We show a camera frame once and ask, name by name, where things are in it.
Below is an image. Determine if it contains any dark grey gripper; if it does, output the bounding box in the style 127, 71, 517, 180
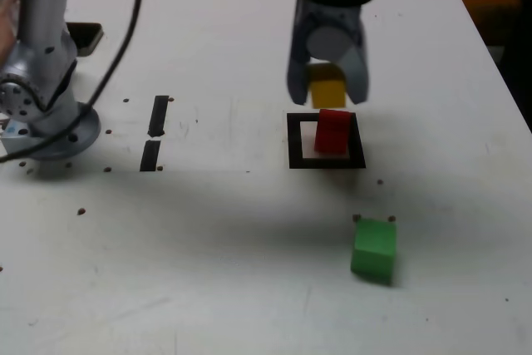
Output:
285, 0, 371, 107

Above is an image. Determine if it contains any yellow cube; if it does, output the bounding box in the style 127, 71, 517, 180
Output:
307, 62, 347, 109

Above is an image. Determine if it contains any red cube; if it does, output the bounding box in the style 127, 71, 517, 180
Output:
313, 108, 352, 155

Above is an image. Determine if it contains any green cube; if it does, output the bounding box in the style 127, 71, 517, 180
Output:
350, 216, 397, 285

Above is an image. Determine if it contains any black tape square outline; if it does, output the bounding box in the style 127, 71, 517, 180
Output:
286, 112, 367, 170

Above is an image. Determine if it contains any person's hand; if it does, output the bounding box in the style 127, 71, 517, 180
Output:
0, 0, 22, 62

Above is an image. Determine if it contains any black tape strip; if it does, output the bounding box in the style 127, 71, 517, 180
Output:
139, 95, 170, 173

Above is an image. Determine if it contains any black rectangular device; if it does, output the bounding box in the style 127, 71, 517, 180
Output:
66, 22, 104, 57

